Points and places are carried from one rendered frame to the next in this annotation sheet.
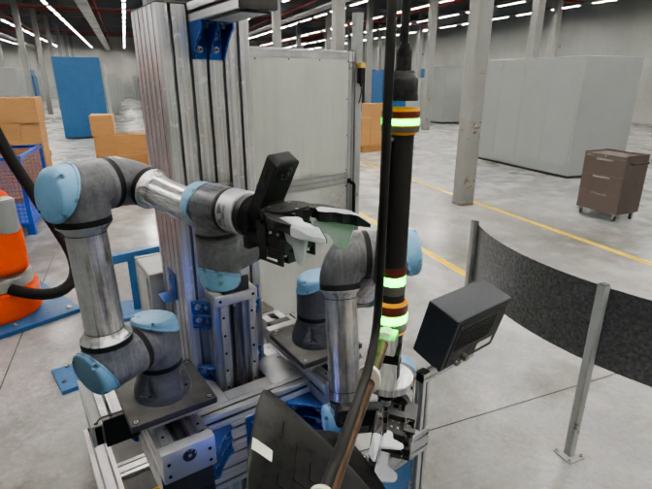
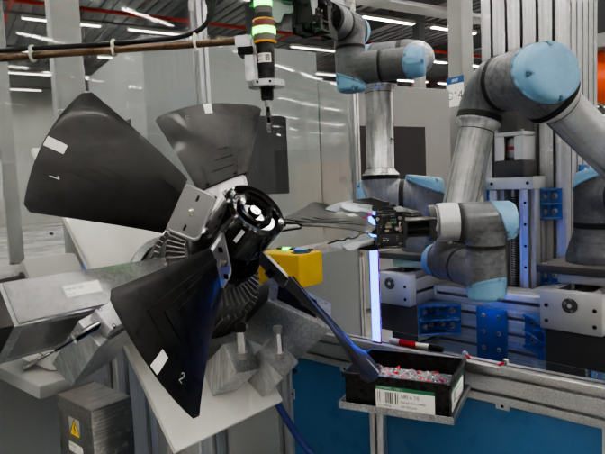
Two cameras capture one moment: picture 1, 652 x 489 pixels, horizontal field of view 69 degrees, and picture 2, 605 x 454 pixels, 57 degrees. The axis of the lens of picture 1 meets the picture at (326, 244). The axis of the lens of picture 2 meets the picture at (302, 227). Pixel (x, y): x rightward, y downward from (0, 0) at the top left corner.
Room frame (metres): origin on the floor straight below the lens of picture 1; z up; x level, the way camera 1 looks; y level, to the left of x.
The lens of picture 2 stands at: (0.41, -1.17, 1.27)
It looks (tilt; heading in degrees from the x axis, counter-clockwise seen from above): 5 degrees down; 79
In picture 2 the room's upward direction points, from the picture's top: 3 degrees counter-clockwise
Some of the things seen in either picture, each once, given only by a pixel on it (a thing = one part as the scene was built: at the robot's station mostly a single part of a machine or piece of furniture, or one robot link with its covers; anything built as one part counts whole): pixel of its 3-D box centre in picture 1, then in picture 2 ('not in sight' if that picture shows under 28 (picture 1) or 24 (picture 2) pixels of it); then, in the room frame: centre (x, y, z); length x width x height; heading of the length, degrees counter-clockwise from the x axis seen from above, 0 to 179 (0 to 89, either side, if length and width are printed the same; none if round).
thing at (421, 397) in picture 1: (421, 399); not in sight; (1.17, -0.28, 0.96); 0.03 x 0.03 x 0.20; 38
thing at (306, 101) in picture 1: (277, 219); not in sight; (2.56, 0.28, 1.10); 1.21 x 0.06 x 2.20; 128
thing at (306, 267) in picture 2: not in sight; (289, 269); (0.66, 0.37, 1.02); 0.16 x 0.10 x 0.11; 128
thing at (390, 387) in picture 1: (387, 355); (260, 61); (0.55, -0.08, 1.50); 0.09 x 0.07 x 0.10; 163
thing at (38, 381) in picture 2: not in sight; (90, 359); (0.13, 0.28, 0.85); 0.36 x 0.24 x 0.03; 38
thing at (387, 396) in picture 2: not in sight; (405, 381); (0.82, -0.10, 0.85); 0.22 x 0.17 x 0.07; 143
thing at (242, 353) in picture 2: not in sight; (241, 340); (0.48, -0.18, 0.99); 0.02 x 0.02 x 0.06
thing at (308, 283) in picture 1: (316, 292); (601, 194); (1.38, 0.03, 1.20); 0.13 x 0.12 x 0.14; 100
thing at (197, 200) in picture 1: (213, 206); (348, 29); (0.81, 0.20, 1.64); 0.11 x 0.08 x 0.09; 48
